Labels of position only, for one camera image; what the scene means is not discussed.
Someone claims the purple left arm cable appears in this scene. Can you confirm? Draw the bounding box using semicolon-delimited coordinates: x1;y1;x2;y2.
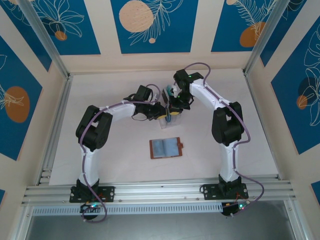
79;83;162;225

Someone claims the aluminium frame leg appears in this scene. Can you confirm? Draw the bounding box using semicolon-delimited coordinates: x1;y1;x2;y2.
11;204;35;240
283;199;308;240

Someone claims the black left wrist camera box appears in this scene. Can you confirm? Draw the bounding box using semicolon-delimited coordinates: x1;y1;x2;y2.
134;85;161;103

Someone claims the aluminium mounting rail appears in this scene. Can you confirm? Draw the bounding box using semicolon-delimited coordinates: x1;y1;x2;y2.
21;175;298;206

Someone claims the small controller board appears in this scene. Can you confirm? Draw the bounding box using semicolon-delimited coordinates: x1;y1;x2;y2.
79;202;102;213
221;201;251;218

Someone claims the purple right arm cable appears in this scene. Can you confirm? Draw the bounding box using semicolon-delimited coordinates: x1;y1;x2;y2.
184;62;265;218

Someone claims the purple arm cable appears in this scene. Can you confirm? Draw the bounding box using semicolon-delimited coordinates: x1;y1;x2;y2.
79;83;162;225
184;62;265;218

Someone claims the aluminium side rail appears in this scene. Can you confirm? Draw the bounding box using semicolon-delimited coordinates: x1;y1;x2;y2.
244;72;282;180
36;74;75;186

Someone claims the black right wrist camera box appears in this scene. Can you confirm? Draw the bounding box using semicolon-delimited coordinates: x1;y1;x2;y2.
173;69;191;93

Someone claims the white slotted cable duct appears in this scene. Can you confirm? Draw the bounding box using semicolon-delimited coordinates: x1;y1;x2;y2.
32;201;224;216

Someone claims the aluminium frame post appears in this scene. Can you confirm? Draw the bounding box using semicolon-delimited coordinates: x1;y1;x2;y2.
243;0;309;75
17;0;71;79

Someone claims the clear acrylic card stand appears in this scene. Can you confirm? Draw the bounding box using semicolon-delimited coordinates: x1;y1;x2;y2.
158;86;183;130

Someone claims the brown leather card holder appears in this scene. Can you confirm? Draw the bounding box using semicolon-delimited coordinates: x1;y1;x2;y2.
149;136;184;160

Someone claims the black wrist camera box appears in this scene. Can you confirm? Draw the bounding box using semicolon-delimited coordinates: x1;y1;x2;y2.
173;69;191;93
134;85;161;103

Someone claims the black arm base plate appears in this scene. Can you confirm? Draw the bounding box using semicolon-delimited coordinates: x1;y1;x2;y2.
201;183;250;201
69;186;116;203

